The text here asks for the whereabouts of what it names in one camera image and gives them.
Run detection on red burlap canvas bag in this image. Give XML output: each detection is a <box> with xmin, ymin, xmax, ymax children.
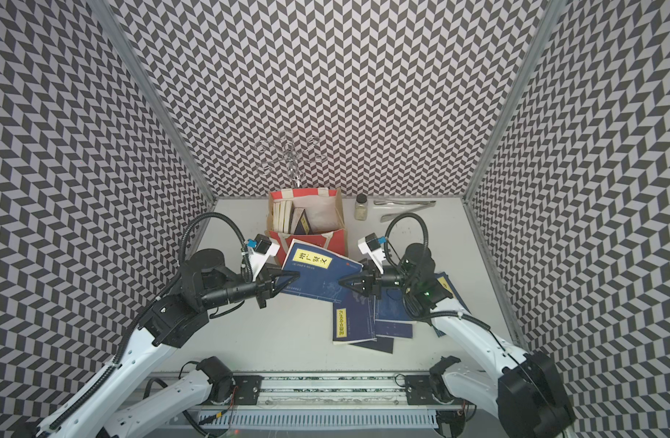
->
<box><xmin>267</xmin><ymin>188</ymin><xmax>348</xmax><ymax>264</ymax></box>

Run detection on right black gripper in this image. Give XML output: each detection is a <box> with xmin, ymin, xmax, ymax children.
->
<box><xmin>339</xmin><ymin>257</ymin><xmax>418</xmax><ymax>301</ymax></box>

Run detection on blue book sideways yellow label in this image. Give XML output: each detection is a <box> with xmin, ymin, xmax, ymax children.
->
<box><xmin>296</xmin><ymin>210</ymin><xmax>312</xmax><ymax>235</ymax></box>

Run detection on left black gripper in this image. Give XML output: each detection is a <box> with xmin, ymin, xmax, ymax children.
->
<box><xmin>201</xmin><ymin>262</ymin><xmax>299</xmax><ymax>310</ymax></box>

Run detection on small glass jar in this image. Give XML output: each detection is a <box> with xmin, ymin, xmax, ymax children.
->
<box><xmin>354</xmin><ymin>193</ymin><xmax>368</xmax><ymax>221</ymax></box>

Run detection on brown black scroll book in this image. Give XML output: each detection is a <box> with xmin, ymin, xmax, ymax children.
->
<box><xmin>289</xmin><ymin>207</ymin><xmax>305</xmax><ymax>235</ymax></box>

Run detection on dark blue bottom book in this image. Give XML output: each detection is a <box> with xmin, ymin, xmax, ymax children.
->
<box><xmin>353</xmin><ymin>337</ymin><xmax>394</xmax><ymax>354</ymax></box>

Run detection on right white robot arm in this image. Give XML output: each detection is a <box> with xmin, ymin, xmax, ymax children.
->
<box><xmin>340</xmin><ymin>212</ymin><xmax>576</xmax><ymax>437</ymax></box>

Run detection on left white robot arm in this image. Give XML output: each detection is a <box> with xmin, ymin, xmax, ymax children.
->
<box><xmin>14</xmin><ymin>213</ymin><xmax>299</xmax><ymax>437</ymax></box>

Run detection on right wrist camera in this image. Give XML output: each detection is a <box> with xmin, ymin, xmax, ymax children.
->
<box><xmin>358</xmin><ymin>234</ymin><xmax>386</xmax><ymax>274</ymax></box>

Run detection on blue book far right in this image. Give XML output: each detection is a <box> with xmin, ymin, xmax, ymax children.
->
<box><xmin>435</xmin><ymin>272</ymin><xmax>471</xmax><ymax>314</ymax></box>

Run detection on blue book map cover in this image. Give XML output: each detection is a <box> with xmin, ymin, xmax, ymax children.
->
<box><xmin>332</xmin><ymin>292</ymin><xmax>376</xmax><ymax>344</ymax></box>

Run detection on metal tongs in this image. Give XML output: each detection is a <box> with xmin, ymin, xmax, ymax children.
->
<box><xmin>373</xmin><ymin>200</ymin><xmax>437</xmax><ymax>223</ymax></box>

